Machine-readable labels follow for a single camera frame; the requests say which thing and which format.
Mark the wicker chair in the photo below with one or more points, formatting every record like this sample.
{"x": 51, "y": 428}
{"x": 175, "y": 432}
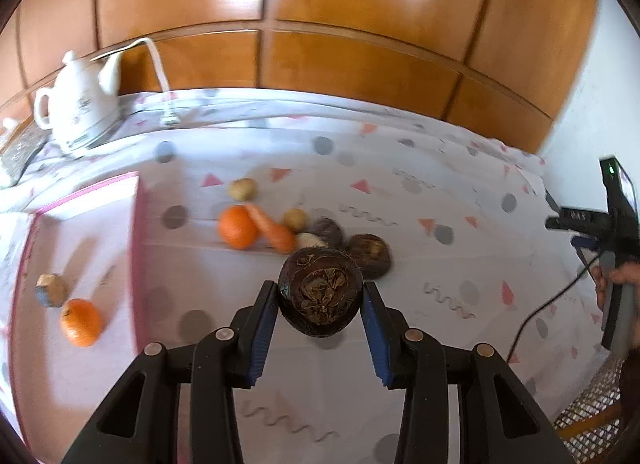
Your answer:
{"x": 602, "y": 424}

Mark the wooden wall cabinet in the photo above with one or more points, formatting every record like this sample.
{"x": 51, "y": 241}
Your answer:
{"x": 501, "y": 68}

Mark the purple cut sweet potato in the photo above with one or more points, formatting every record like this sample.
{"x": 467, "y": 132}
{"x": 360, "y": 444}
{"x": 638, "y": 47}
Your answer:
{"x": 324, "y": 232}

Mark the small tan potato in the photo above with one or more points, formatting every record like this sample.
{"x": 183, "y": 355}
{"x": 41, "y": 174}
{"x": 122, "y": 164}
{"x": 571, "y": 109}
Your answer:
{"x": 295, "y": 219}

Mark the orange tangerine on cloth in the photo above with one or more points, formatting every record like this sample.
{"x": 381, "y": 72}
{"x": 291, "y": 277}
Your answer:
{"x": 237, "y": 228}

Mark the small yellow-brown fruit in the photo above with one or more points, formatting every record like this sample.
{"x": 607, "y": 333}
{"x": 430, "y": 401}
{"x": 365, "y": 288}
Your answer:
{"x": 243, "y": 190}

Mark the dark brown wrinkled fruit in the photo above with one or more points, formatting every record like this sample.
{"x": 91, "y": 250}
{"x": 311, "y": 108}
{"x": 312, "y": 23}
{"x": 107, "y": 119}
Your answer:
{"x": 371, "y": 254}

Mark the orange tangerine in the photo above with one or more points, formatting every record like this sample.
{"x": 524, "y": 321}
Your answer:
{"x": 81, "y": 322}
{"x": 237, "y": 228}

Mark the white ceramic electric kettle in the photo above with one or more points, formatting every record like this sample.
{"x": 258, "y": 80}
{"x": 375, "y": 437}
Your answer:
{"x": 82, "y": 105}

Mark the orange carrot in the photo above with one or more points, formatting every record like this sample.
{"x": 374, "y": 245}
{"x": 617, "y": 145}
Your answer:
{"x": 279, "y": 237}

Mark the white patterned tablecloth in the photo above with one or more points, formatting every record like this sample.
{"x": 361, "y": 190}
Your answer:
{"x": 463, "y": 217}

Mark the dark brown round fruit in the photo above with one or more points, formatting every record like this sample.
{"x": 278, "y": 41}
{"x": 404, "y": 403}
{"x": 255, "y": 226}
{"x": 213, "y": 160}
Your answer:
{"x": 319, "y": 291}

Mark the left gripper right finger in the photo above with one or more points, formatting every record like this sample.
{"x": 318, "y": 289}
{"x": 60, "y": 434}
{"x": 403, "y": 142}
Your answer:
{"x": 473, "y": 389}

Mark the person's right hand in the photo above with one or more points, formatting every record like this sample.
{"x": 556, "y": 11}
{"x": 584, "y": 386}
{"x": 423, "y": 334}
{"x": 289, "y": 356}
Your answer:
{"x": 628, "y": 273}

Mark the pink rimmed white tray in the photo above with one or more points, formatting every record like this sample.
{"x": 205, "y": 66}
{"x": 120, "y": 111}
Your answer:
{"x": 92, "y": 240}

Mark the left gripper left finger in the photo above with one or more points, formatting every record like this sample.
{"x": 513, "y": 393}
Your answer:
{"x": 137, "y": 421}

